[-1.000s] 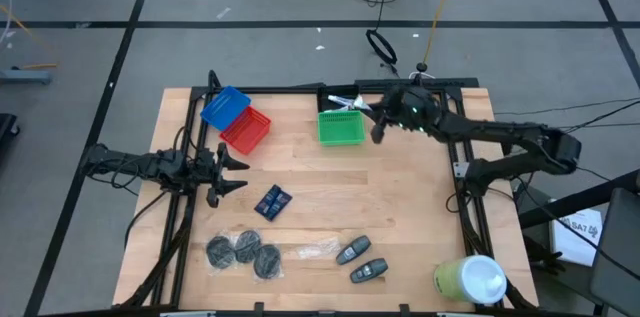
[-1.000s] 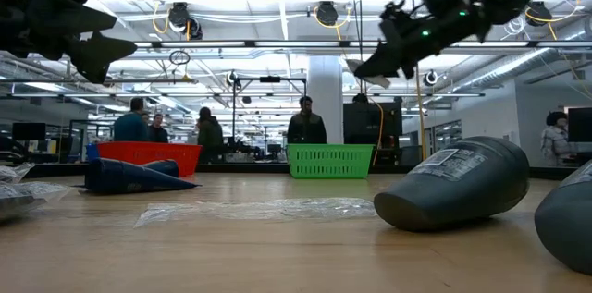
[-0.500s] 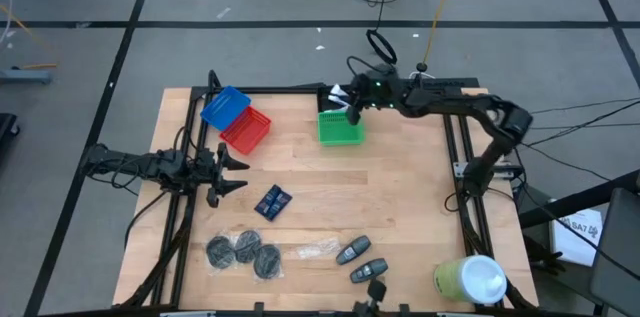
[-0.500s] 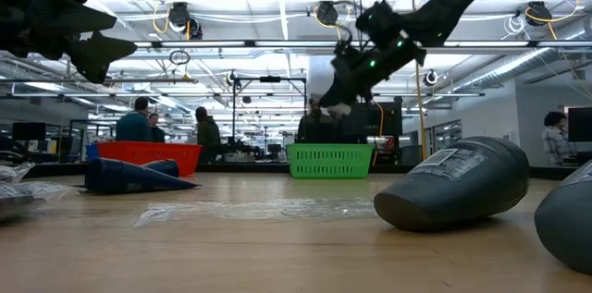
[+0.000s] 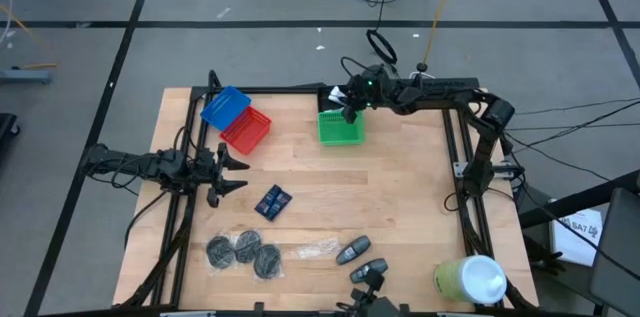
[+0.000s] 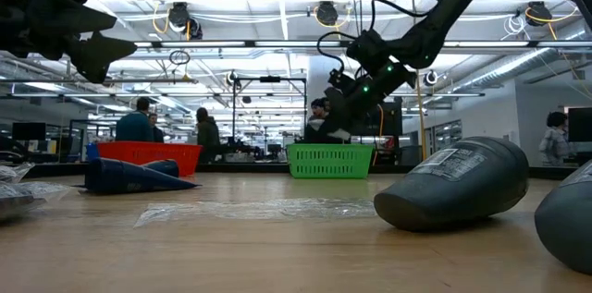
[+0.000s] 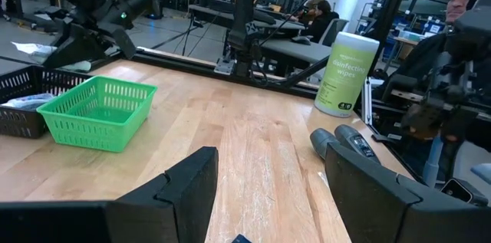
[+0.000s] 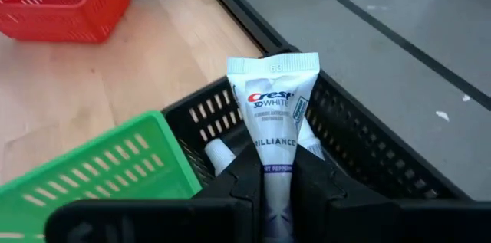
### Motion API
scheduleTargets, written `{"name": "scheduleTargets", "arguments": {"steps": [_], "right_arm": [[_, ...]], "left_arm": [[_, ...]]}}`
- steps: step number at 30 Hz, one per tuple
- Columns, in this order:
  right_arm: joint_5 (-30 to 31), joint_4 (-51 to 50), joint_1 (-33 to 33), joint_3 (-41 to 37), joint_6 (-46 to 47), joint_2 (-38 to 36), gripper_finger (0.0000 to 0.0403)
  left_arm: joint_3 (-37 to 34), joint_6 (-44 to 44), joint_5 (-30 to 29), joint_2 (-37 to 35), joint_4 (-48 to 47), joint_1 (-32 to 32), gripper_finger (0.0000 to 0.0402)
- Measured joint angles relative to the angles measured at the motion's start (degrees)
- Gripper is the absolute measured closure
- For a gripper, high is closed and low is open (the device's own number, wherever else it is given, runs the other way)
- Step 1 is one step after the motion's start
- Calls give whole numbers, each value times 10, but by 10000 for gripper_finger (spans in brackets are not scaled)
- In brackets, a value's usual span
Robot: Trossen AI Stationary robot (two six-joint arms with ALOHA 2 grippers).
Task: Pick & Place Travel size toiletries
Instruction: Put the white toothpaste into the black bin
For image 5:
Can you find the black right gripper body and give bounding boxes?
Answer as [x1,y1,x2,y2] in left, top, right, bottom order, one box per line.
[360,64,399,111]

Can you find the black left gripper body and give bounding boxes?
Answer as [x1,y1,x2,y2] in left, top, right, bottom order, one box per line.
[192,141,231,209]

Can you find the dark blue packet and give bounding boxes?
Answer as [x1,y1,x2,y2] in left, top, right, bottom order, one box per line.
[263,190,293,222]
[253,184,282,214]

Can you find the clear plastic bag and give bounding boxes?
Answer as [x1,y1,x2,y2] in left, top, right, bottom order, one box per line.
[297,237,342,261]

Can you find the dark grey oval case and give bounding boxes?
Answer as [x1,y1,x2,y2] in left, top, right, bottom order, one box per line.
[335,234,373,267]
[349,257,390,285]

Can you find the green plastic basket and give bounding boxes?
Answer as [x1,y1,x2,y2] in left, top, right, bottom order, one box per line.
[317,109,366,147]

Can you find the black plastic basket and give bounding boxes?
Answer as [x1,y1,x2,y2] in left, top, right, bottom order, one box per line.
[316,85,362,114]

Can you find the red plastic basket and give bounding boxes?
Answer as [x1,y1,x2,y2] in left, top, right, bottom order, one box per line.
[219,105,273,156]

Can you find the small black knob stand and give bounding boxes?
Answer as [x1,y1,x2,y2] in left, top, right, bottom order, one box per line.
[409,60,437,81]

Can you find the blue plastic basket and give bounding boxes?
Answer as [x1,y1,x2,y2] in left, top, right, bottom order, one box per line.
[199,85,253,132]

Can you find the black round wrapped pad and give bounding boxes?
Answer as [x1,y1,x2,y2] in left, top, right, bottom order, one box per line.
[205,235,237,271]
[253,243,283,280]
[234,229,263,264]

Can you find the black bulky device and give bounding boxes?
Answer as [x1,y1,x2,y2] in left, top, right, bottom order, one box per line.
[335,274,411,317]

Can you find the green bottle with white cap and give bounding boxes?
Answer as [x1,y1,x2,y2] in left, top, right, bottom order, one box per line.
[432,254,509,306]

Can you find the grey metal bar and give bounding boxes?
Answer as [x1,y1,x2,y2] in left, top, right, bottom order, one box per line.
[0,69,54,86]

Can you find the black object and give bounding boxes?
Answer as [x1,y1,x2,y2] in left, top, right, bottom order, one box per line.
[0,112,21,151]

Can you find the black diagonal bar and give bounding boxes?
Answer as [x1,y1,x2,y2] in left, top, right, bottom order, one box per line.
[517,169,640,231]

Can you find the white printed cardboard box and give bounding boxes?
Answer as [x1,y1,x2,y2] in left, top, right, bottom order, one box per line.
[548,208,605,268]

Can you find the black flat panel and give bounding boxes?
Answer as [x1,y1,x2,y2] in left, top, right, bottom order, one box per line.
[588,186,640,317]

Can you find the black cable coil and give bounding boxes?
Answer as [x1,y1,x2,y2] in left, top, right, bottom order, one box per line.
[365,29,400,66]

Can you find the black aluminium table frame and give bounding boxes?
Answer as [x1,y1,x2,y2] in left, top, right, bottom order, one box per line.
[119,69,539,317]

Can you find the yellow floor cable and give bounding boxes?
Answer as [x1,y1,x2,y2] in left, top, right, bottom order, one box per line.
[422,0,464,66]

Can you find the orange floor cable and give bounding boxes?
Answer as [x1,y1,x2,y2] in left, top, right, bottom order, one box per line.
[0,4,60,71]

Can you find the thin black cable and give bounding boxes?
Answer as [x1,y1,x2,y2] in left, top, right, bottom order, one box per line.
[514,98,640,116]

